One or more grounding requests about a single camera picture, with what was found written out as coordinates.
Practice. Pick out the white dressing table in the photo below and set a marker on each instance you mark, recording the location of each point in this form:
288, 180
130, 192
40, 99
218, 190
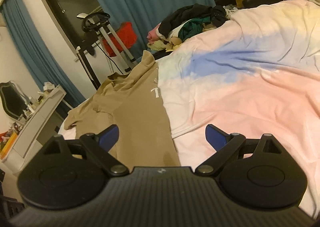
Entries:
42, 125

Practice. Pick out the garment steamer stand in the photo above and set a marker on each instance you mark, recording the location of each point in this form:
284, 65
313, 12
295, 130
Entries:
99, 22

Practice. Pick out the cosmetic bottles on table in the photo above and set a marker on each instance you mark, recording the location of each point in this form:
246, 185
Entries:
32, 104

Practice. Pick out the tan t-shirt white print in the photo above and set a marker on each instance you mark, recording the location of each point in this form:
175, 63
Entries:
134, 104

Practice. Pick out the pile of mixed clothes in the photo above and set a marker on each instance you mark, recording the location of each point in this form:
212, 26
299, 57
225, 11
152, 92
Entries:
187, 22

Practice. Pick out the pastel tie-dye duvet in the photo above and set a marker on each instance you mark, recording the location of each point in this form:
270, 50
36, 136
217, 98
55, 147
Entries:
258, 73

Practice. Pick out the red cloth bag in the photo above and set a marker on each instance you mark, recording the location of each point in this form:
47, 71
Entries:
126, 34

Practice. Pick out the wavy framed mirror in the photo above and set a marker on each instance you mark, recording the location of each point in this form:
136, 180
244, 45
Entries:
12, 101

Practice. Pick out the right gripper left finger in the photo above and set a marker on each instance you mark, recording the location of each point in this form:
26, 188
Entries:
98, 145

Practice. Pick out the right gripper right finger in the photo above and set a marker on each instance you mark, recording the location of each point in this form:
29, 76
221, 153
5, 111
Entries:
225, 146

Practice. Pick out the left teal curtain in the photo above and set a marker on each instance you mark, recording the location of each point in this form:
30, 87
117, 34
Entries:
33, 51

